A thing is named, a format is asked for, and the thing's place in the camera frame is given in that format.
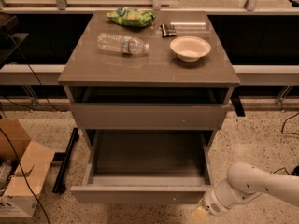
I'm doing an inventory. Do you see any yellow taped gripper finger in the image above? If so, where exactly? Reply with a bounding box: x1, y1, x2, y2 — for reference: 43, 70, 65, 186
191, 204, 209, 222

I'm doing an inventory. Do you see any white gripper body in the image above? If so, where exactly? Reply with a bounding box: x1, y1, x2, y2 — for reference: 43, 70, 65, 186
201, 189, 228, 217

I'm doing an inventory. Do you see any grey drawer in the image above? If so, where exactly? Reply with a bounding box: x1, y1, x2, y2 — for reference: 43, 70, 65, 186
70, 103, 229, 130
71, 131, 212, 204

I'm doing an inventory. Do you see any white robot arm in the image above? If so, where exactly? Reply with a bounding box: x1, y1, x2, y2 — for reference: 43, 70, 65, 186
191, 162, 299, 222

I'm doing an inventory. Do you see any grey drawer cabinet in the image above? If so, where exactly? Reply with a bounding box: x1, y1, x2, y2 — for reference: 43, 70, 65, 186
59, 11, 239, 145

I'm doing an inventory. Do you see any black metal bar stand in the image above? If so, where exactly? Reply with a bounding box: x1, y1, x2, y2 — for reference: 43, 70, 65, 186
52, 127, 79, 194

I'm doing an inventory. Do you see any white paper bowl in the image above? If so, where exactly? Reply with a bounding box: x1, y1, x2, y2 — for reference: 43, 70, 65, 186
170, 36, 211, 63

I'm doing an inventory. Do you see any small black snack packet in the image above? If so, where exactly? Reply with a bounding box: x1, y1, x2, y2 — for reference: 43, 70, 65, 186
161, 24, 178, 37

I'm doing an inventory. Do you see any brown cardboard box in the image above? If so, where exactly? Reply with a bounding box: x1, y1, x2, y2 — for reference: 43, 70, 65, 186
0, 119, 54, 217

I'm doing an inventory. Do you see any clear plastic water bottle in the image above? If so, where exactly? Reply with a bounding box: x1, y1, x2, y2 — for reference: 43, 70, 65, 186
97, 33, 150, 55

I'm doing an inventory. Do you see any green chip bag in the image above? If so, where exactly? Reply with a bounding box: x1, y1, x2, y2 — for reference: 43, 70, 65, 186
107, 7, 156, 28

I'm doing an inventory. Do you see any black cable right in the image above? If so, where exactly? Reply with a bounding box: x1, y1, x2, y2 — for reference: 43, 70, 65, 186
274, 112, 299, 176

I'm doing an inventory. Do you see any black cable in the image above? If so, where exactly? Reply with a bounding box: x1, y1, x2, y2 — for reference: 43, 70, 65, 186
274, 112, 299, 176
0, 31, 64, 224

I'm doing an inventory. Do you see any black cable left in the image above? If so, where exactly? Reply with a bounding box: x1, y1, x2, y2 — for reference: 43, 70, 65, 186
0, 31, 64, 224

